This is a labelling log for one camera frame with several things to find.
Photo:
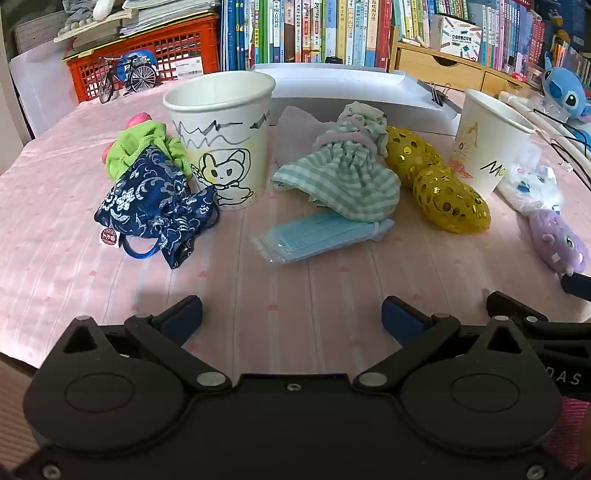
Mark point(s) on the small pink flower ornament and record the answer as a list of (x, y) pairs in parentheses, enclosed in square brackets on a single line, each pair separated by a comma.
[(519, 77)]

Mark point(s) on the printed cardboard box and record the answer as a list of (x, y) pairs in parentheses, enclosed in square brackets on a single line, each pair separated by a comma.
[(457, 37)]

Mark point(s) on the white plush cat toy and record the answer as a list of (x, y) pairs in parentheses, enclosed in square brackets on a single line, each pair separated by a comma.
[(531, 184)]

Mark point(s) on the paper cup with handwritten name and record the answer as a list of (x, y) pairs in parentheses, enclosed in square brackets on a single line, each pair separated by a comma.
[(485, 138)]

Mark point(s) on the row of books on organizer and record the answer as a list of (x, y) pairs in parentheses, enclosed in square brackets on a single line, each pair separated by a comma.
[(508, 32)]

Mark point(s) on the yellow sequin plush toy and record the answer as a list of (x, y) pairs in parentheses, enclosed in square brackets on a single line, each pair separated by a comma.
[(452, 198)]

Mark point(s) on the paper cup with rabbit drawing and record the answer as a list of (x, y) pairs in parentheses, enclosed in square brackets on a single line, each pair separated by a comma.
[(221, 115)]

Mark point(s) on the green checked cloth cap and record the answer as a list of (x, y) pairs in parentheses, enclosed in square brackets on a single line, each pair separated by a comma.
[(355, 184)]

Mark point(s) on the grey plush toy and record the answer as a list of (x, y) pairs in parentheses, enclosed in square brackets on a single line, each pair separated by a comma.
[(76, 7)]

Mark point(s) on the row of thin slanted books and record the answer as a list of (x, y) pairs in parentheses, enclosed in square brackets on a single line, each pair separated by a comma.
[(568, 50)]

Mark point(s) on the pile of books and papers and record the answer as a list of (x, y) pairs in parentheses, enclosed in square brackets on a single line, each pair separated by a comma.
[(161, 14)]

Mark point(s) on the purple plush toy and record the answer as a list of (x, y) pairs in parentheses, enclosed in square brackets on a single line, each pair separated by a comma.
[(558, 235)]

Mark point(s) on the row of tall upright books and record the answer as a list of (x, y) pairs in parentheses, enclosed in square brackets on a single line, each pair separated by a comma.
[(300, 27)]

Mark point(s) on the black toy bicycle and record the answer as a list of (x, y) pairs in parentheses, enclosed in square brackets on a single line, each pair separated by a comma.
[(141, 78)]

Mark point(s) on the red plastic crate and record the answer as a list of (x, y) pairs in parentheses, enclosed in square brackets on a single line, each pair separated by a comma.
[(184, 46)]

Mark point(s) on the pink striped tablecloth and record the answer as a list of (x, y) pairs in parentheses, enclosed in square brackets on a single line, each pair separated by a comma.
[(277, 295)]

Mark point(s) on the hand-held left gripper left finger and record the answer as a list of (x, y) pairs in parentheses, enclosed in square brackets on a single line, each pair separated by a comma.
[(184, 316)]

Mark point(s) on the blue face mask pack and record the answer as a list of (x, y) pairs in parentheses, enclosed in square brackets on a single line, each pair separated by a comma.
[(314, 235)]

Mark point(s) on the blue alien plush toy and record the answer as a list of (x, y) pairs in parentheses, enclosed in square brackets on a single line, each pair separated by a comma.
[(563, 87)]

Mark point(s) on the black binder clip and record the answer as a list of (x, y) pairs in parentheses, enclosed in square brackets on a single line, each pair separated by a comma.
[(436, 94)]

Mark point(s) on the grey board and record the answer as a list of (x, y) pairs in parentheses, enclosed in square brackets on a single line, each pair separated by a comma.
[(39, 32)]

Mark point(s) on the wooden desk organizer with drawers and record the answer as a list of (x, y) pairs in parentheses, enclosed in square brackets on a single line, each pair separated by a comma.
[(438, 69)]

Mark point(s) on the blue round card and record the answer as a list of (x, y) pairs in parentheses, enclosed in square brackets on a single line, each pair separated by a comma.
[(138, 56)]

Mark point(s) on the white plastic tube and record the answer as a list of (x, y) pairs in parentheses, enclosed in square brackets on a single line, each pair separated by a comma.
[(549, 124)]

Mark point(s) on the person's right forearm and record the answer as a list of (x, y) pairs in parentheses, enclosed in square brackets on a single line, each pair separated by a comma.
[(575, 429)]

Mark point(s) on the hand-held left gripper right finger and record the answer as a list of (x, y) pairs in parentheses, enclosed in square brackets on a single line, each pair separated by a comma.
[(401, 318)]

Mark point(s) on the clear plastic wrap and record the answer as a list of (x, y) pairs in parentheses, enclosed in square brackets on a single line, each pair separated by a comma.
[(542, 101)]

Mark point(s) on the white shallow box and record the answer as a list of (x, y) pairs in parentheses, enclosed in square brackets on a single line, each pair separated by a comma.
[(346, 87)]

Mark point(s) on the pink scrunchie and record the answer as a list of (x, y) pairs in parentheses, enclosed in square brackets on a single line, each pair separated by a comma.
[(137, 120)]

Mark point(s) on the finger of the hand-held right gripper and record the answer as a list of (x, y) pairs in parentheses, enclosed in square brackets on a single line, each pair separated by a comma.
[(579, 286), (508, 307)]

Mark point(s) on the lilac fluffy scrunchie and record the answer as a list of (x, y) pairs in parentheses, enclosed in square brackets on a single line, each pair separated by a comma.
[(323, 138)]

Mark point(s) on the green scrunchie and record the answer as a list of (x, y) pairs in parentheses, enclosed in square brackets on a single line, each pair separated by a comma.
[(134, 143)]

